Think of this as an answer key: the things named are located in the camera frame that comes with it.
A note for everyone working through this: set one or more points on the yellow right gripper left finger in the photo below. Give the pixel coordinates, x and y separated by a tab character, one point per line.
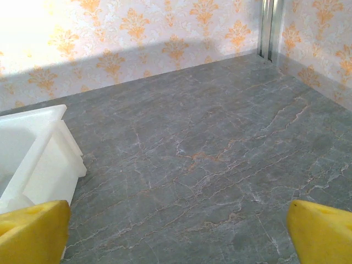
30	239

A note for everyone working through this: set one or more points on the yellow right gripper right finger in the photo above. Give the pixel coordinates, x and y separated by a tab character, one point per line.
321	236

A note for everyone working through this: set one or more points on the white three-compartment container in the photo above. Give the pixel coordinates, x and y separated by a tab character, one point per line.
49	154

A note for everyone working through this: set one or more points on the aluminium frame post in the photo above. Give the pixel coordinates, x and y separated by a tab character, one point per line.
268	27

